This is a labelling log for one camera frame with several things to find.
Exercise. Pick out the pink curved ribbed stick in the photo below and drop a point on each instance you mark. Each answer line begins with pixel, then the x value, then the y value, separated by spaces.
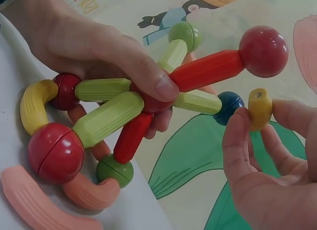
pixel 91 193
pixel 47 202
pixel 78 113

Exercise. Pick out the light green ribbed stick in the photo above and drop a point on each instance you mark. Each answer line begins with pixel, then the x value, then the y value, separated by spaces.
pixel 109 119
pixel 173 54
pixel 198 102
pixel 102 89

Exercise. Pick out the dark blue ball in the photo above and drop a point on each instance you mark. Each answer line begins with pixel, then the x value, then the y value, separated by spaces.
pixel 229 107

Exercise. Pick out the yellow curved ribbed stick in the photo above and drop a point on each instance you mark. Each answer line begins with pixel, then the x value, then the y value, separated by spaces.
pixel 34 106
pixel 258 111

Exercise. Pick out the person's left hand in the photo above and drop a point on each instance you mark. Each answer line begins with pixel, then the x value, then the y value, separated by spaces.
pixel 74 42

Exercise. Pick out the large red ball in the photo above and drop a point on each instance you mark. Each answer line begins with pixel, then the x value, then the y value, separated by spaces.
pixel 263 52
pixel 55 153

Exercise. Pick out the orange-red ribbed stick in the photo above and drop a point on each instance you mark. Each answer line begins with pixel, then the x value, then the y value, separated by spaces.
pixel 132 138
pixel 205 69

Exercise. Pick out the green ball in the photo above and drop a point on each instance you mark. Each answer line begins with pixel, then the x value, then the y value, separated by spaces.
pixel 115 171
pixel 182 33

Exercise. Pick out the small dark red ball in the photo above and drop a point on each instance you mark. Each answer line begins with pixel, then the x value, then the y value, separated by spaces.
pixel 65 91

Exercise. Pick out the person's right hand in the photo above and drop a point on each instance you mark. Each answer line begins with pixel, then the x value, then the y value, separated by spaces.
pixel 272 200

